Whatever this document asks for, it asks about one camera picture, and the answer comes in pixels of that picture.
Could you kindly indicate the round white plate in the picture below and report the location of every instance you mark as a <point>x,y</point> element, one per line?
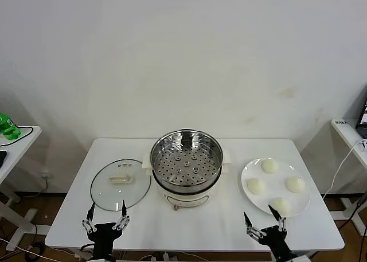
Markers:
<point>275,184</point>

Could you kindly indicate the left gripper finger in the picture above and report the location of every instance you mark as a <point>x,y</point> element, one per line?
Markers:
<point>89,224</point>
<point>122,220</point>

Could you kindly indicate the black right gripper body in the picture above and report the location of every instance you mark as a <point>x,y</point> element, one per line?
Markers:
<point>273,239</point>

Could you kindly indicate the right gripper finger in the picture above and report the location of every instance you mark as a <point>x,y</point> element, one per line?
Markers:
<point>281,223</point>
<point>252,232</point>

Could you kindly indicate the round glass pot lid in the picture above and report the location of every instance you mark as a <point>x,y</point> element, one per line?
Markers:
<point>114,193</point>

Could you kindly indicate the white side desk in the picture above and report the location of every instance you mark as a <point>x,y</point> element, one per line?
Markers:
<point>348,138</point>
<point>17,153</point>

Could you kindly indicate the white printed label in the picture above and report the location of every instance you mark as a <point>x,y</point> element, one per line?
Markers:
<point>341,122</point>

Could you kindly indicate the black laptop screen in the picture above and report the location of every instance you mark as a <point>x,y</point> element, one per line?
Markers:
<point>362,124</point>

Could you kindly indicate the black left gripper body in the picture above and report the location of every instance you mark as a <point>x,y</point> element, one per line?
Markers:
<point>103,234</point>

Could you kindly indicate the white wall outlet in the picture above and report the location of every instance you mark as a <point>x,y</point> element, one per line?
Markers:
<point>46,175</point>

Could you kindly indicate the cream electric cooker pot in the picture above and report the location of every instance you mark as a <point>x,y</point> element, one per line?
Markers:
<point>186,200</point>

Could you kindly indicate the white steamed baozi bun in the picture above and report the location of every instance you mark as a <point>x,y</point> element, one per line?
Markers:
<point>255,185</point>
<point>269,166</point>
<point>296,184</point>
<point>283,208</point>

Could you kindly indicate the green plastic bottle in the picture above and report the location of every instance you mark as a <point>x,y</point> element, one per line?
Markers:
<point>7,127</point>

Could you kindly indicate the black flat desk device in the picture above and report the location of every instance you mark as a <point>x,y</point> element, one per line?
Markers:
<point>2,158</point>

